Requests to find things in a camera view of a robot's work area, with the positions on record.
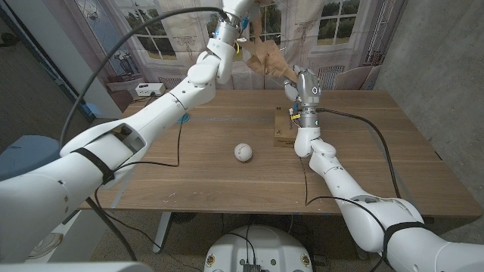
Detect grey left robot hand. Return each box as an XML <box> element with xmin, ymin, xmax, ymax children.
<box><xmin>222</xmin><ymin>0</ymin><xmax>262</xmax><ymax>26</ymax></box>

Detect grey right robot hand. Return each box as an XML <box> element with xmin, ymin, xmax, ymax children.
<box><xmin>283</xmin><ymin>64</ymin><xmax>322</xmax><ymax>109</ymax></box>

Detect tan fabric arm wrap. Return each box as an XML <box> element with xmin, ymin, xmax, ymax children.
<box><xmin>241</xmin><ymin>0</ymin><xmax>298</xmax><ymax>82</ymax></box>

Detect brown cardboard box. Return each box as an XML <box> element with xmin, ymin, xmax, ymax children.
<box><xmin>273</xmin><ymin>107</ymin><xmax>299</xmax><ymax>148</ymax></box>

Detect white ball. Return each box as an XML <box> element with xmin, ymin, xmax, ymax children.
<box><xmin>234</xmin><ymin>143</ymin><xmax>253</xmax><ymax>163</ymax></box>

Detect white power adapter box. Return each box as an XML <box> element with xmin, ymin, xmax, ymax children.
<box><xmin>135</xmin><ymin>82</ymin><xmax>166</xmax><ymax>97</ymax></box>

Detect printed window backdrop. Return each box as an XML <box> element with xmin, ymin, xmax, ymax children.
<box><xmin>41</xmin><ymin>0</ymin><xmax>408</xmax><ymax>114</ymax></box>

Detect white table leg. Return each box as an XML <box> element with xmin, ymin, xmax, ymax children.
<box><xmin>152</xmin><ymin>211</ymin><xmax>173</xmax><ymax>254</ymax></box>
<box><xmin>346</xmin><ymin>215</ymin><xmax>370</xmax><ymax>261</ymax></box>

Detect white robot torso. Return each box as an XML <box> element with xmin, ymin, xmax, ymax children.
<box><xmin>203</xmin><ymin>225</ymin><xmax>314</xmax><ymax>272</ymax></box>

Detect blue bin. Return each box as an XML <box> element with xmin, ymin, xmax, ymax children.
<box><xmin>0</xmin><ymin>134</ymin><xmax>61</xmax><ymax>178</ymax></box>

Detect white sneakers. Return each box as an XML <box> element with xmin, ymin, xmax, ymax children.
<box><xmin>29</xmin><ymin>232</ymin><xmax>64</xmax><ymax>260</ymax></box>

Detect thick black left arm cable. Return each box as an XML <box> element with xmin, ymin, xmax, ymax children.
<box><xmin>58</xmin><ymin>6</ymin><xmax>230</xmax><ymax>262</ymax></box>

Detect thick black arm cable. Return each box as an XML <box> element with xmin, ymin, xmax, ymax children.
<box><xmin>314</xmin><ymin>107</ymin><xmax>402</xmax><ymax>199</ymax></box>
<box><xmin>58</xmin><ymin>6</ymin><xmax>230</xmax><ymax>262</ymax></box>

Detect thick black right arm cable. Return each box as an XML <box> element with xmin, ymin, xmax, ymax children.
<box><xmin>314</xmin><ymin>107</ymin><xmax>402</xmax><ymax>199</ymax></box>

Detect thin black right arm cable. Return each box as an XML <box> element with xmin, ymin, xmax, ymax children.
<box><xmin>299</xmin><ymin>155</ymin><xmax>390</xmax><ymax>272</ymax></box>

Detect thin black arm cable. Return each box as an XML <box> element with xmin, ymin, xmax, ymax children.
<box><xmin>299</xmin><ymin>155</ymin><xmax>390</xmax><ymax>272</ymax></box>
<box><xmin>93</xmin><ymin>119</ymin><xmax>203</xmax><ymax>272</ymax></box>

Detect black power strip cable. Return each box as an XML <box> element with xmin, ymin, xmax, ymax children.
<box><xmin>130</xmin><ymin>93</ymin><xmax>166</xmax><ymax>109</ymax></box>

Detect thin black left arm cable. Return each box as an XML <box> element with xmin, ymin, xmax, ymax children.
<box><xmin>93</xmin><ymin>119</ymin><xmax>203</xmax><ymax>272</ymax></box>

